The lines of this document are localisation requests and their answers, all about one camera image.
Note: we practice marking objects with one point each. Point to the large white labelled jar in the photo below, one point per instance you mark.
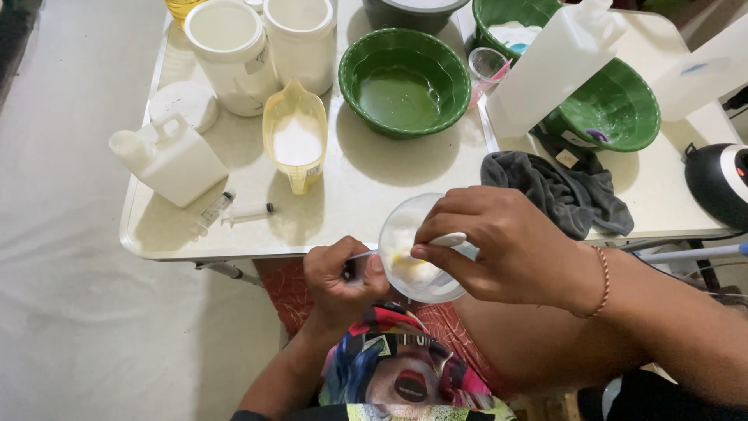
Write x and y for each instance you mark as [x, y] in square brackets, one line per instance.
[231, 58]

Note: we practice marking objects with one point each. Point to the small clear cup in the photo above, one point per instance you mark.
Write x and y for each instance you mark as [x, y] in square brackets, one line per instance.
[485, 67]

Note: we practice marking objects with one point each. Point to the clear syringe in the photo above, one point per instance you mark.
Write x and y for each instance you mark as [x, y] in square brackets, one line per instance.
[245, 214]
[215, 209]

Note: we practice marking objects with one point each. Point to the small white jerrycan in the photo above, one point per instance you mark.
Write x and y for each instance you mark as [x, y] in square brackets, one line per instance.
[175, 163]

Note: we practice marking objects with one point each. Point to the grey cloth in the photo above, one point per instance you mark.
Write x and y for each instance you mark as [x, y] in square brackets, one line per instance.
[555, 193]

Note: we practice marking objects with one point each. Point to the white round lid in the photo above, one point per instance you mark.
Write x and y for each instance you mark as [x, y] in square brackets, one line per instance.
[184, 99]

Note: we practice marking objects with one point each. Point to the black cloth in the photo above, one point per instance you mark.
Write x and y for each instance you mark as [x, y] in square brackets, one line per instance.
[552, 149]

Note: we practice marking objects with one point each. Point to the tall white plastic bottle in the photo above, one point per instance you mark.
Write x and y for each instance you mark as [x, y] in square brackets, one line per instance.
[549, 70]

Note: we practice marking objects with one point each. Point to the green bowl with liquid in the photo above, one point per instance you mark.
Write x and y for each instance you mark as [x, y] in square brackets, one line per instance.
[403, 87]

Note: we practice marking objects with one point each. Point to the person's right hand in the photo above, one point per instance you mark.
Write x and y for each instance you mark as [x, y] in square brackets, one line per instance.
[520, 251]

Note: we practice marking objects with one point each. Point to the metal table leg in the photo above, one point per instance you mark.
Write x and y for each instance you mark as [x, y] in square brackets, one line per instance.
[231, 271]

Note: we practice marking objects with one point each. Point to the green bowl with white contents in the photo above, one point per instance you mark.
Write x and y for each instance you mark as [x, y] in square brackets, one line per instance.
[496, 14]

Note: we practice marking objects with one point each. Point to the pink plastic spoon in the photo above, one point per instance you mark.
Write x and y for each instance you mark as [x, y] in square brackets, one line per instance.
[496, 76]

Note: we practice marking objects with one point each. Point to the white bottle with blue mark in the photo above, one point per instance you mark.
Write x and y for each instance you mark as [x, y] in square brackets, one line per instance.
[701, 76]

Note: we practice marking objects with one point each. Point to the small purple piece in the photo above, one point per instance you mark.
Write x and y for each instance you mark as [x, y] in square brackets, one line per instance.
[596, 134]

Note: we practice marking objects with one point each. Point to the white plain jar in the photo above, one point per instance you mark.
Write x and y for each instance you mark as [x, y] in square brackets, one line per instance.
[301, 44]

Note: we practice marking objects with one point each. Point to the clear plastic measuring cup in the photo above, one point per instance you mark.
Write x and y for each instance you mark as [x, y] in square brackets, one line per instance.
[400, 234]

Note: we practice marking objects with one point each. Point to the person's left hand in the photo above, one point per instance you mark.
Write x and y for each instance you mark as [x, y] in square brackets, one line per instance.
[333, 286]

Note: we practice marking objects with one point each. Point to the grey bucket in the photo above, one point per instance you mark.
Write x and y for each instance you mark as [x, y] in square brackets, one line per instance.
[409, 14]

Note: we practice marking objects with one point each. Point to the red patterned fabric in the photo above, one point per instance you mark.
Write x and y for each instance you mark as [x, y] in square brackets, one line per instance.
[289, 292]

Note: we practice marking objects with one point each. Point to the black and white appliance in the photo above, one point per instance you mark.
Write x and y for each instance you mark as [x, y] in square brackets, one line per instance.
[713, 184]

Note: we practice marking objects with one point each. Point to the grey pipe with blue tip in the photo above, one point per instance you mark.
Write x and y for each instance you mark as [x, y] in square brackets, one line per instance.
[689, 253]

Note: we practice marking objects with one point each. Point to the yellow measuring jug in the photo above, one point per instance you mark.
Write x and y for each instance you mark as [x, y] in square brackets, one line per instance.
[295, 137]

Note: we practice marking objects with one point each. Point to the person's colourful printed shirt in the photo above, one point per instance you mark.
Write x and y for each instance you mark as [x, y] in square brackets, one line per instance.
[403, 374]

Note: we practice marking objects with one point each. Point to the white plastic spoon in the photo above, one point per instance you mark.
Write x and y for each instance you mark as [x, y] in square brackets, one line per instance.
[450, 239]

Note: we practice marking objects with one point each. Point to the green bowl with purple piece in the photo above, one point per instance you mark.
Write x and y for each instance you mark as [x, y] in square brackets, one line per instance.
[613, 111]

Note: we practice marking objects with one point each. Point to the yellow oil bottle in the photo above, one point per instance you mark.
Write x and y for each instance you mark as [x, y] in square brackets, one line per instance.
[181, 9]

